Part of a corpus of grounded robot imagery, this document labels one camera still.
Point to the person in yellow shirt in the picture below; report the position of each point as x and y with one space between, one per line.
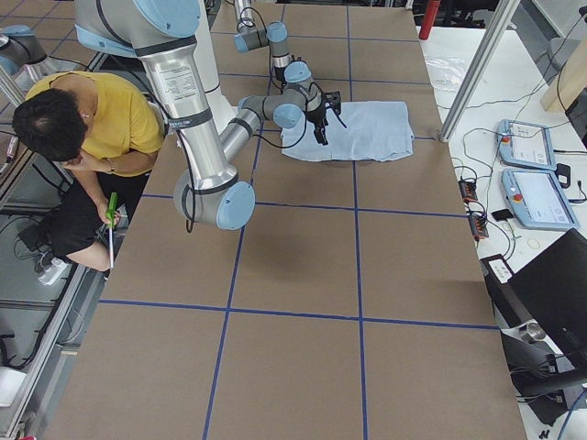
103 130

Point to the blue teach pendant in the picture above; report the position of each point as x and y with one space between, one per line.
537 200
525 145

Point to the black orange adapter box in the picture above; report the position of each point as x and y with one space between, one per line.
468 191

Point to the black monitor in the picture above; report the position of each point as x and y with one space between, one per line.
552 287

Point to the black monitor stand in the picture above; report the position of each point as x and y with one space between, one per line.
548 382

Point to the red cylinder bottle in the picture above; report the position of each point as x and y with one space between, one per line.
428 21

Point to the green handled tool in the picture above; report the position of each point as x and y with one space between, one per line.
111 223

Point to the aluminium frame post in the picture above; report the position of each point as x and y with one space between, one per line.
490 40

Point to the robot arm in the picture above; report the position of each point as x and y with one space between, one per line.
253 33
172 40

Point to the white power strip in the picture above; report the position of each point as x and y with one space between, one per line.
55 269

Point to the light blue button shirt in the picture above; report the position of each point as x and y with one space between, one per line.
371 130

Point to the far blue teach pendant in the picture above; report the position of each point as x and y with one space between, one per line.
525 145

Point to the small black device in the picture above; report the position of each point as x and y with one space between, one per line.
563 175

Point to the clear plastic bag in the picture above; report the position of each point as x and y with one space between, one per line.
446 73

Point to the near blue teach pendant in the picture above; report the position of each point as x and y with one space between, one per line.
537 200

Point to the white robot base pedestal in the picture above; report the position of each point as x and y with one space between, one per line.
205 61

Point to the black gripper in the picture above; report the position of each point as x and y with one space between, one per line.
315 115

